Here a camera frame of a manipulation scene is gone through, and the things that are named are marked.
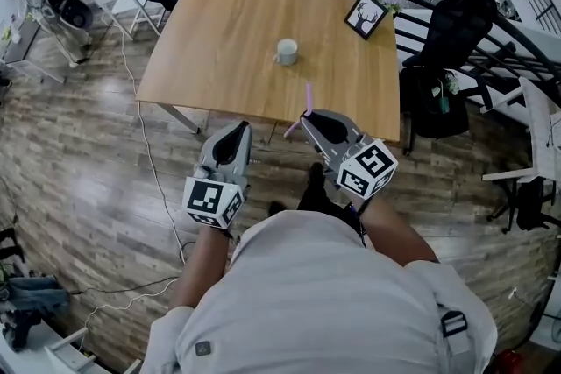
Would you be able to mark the black mesh office chair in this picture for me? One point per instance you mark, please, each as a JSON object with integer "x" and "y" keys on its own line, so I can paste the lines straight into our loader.
{"x": 456, "y": 35}

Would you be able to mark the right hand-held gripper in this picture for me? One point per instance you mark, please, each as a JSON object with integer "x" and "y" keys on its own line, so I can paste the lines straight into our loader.
{"x": 368, "y": 166}

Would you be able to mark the small plant with teal tag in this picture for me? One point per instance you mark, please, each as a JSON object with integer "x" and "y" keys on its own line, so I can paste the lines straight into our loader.
{"x": 445, "y": 94}

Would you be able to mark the person's left forearm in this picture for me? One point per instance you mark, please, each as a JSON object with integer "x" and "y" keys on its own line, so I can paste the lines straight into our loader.
{"x": 201, "y": 267}

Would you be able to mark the black framed deer picture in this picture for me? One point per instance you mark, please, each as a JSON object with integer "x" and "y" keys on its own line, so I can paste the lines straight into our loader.
{"x": 366, "y": 15}

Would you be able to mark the white side desk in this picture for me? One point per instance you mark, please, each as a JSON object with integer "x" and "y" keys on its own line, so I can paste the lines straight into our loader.
{"x": 541, "y": 131}

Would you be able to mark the white cup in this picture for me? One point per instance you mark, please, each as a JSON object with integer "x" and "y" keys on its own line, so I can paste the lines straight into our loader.
{"x": 287, "y": 52}

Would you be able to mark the white folding chair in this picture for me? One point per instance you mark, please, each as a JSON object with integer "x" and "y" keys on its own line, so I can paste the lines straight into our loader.
{"x": 118, "y": 0}

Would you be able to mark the person's right forearm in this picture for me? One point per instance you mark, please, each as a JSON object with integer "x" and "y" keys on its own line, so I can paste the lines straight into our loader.
{"x": 394, "y": 232}

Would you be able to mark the person's black trousers and shoes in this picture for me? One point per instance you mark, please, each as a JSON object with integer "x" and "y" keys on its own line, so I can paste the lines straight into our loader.
{"x": 317, "y": 199}

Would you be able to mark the white metal table leg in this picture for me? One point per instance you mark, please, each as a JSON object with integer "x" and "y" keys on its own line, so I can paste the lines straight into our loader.
{"x": 182, "y": 118}

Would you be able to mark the pile of blue jeans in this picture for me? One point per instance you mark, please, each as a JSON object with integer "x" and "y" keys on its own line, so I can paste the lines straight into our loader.
{"x": 30, "y": 298}

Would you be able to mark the person's grey shirt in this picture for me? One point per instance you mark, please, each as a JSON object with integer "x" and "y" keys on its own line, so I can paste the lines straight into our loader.
{"x": 315, "y": 302}

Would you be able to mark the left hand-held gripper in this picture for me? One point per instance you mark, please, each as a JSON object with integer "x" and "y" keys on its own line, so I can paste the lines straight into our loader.
{"x": 215, "y": 197}

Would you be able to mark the black round bin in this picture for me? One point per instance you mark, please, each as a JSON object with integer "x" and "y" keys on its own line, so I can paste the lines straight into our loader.
{"x": 75, "y": 13}

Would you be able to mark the red object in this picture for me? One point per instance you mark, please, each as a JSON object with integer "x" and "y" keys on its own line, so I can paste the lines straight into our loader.
{"x": 509, "y": 361}

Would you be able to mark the purple straw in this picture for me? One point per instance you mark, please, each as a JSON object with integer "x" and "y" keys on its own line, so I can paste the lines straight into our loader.
{"x": 309, "y": 98}

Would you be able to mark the black swivel chair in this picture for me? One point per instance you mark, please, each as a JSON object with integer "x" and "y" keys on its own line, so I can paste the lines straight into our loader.
{"x": 532, "y": 206}

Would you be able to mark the white shelf unit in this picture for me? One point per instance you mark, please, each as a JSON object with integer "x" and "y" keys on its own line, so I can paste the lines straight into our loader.
{"x": 74, "y": 357}

